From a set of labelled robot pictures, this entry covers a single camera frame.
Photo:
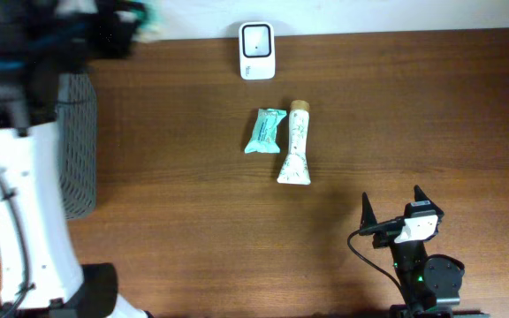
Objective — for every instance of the white floral cream tube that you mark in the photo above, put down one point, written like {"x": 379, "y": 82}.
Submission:
{"x": 294, "y": 170}

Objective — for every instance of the small teal tissue pack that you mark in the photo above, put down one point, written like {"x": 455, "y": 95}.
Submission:
{"x": 152, "y": 28}

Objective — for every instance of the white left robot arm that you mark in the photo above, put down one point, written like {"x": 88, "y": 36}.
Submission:
{"x": 40, "y": 41}

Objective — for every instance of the dark grey plastic basket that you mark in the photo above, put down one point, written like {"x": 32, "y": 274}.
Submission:
{"x": 71, "y": 141}

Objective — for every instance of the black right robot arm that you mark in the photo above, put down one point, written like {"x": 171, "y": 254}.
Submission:
{"x": 429, "y": 284}

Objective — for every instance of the white barcode scanner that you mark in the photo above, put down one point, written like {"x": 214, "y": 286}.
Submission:
{"x": 257, "y": 52}

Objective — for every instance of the teal wet wipes packet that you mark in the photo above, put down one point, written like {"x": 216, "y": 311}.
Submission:
{"x": 264, "y": 135}

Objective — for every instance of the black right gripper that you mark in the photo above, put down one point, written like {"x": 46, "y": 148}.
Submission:
{"x": 387, "y": 226}

